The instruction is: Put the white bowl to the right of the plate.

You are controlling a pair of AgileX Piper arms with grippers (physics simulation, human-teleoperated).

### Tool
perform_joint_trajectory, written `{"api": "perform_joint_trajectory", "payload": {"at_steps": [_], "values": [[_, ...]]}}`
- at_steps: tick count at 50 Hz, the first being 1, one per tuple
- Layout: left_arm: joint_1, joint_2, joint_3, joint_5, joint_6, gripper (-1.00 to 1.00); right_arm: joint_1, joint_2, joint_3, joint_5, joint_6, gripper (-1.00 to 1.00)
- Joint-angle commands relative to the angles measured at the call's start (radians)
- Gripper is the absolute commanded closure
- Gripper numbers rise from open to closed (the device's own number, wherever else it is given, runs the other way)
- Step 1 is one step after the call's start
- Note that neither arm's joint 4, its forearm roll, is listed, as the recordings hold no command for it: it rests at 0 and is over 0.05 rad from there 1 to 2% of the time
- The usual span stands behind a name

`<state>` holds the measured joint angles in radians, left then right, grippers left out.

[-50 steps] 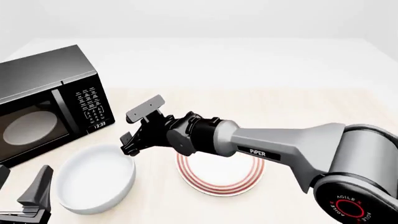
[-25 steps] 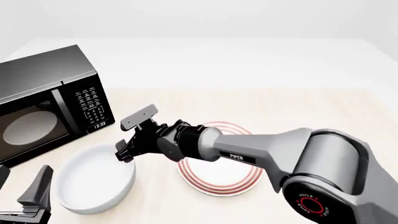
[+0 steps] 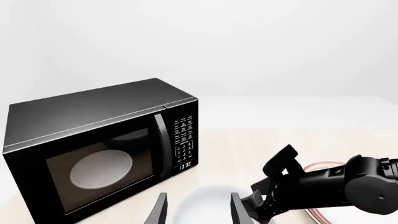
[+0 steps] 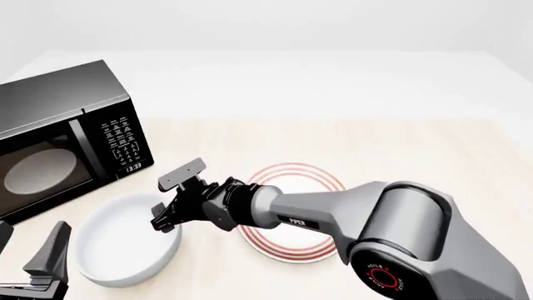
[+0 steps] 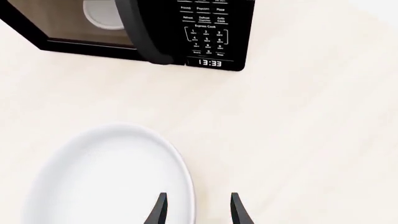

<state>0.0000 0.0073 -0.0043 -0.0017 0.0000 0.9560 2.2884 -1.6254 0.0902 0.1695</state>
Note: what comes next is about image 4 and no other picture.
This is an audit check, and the white plate with red rings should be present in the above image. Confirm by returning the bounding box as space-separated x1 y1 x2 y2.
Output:
237 161 348 263

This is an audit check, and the white bowl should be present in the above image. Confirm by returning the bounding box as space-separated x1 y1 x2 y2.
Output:
74 192 183 280

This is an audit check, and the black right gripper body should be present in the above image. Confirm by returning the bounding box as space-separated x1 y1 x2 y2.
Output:
165 178 221 226

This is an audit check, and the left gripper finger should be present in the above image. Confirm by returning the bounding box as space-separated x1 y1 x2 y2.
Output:
22 220 72 283
0 220 15 255

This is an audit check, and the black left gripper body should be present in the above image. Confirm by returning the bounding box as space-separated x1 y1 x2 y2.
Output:
0 273 70 300

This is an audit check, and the white round turntable plate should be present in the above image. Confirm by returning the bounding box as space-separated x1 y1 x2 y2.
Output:
3 147 78 196

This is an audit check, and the black microwave oven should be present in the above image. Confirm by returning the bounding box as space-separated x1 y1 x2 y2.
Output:
0 59 156 227

